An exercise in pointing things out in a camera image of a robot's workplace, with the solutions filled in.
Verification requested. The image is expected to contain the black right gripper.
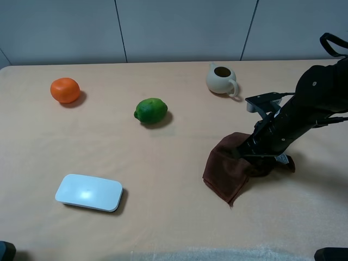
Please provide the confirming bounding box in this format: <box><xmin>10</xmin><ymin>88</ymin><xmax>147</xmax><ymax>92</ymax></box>
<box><xmin>232</xmin><ymin>104</ymin><xmax>315</xmax><ymax>159</ymax></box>

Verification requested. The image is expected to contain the brown cloth towel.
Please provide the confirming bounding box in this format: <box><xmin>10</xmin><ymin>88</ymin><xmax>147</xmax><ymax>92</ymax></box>
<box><xmin>202</xmin><ymin>132</ymin><xmax>295</xmax><ymax>206</ymax></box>

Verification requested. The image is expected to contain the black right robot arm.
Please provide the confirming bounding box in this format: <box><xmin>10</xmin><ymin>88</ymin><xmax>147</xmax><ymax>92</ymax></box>
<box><xmin>231</xmin><ymin>33</ymin><xmax>347</xmax><ymax>159</ymax></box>

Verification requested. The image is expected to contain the black robot base left corner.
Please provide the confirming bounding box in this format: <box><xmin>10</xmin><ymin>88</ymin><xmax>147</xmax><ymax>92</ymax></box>
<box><xmin>0</xmin><ymin>241</ymin><xmax>16</xmax><ymax>261</ymax></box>

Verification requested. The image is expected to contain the black robot base right corner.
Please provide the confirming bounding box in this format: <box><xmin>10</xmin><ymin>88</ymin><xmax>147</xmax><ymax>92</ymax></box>
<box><xmin>314</xmin><ymin>247</ymin><xmax>348</xmax><ymax>261</ymax></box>

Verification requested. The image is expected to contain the cream ceramic teapot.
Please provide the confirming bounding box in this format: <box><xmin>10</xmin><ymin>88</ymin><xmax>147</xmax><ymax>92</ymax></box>
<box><xmin>206</xmin><ymin>63</ymin><xmax>239</xmax><ymax>98</ymax></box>

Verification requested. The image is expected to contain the green lime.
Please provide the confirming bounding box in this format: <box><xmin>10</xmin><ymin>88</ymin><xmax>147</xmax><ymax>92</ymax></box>
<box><xmin>134</xmin><ymin>98</ymin><xmax>168</xmax><ymax>125</ymax></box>

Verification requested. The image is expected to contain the orange mandarin fruit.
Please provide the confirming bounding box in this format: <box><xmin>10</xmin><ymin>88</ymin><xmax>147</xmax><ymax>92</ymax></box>
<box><xmin>50</xmin><ymin>78</ymin><xmax>80</xmax><ymax>103</ymax></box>

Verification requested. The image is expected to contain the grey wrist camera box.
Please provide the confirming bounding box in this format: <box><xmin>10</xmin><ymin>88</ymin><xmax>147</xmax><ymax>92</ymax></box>
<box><xmin>245</xmin><ymin>92</ymin><xmax>283</xmax><ymax>113</ymax></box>

